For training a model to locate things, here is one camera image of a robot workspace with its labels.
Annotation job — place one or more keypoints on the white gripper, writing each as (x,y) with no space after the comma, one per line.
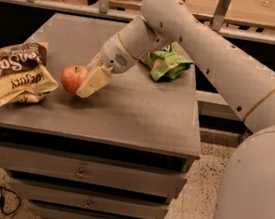
(112,55)

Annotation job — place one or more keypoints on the red apple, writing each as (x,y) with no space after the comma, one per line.
(72,77)

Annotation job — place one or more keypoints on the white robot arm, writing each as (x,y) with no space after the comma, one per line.
(247,190)

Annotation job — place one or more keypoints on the green chip bag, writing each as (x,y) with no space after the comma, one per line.
(166,63)

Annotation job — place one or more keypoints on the brown chip bag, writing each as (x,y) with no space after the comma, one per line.
(23,73)

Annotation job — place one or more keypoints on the grey drawer cabinet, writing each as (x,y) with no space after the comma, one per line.
(132,120)

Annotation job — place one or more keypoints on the top drawer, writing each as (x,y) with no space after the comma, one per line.
(91,170)

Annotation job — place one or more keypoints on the middle drawer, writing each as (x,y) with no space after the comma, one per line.
(88,200)

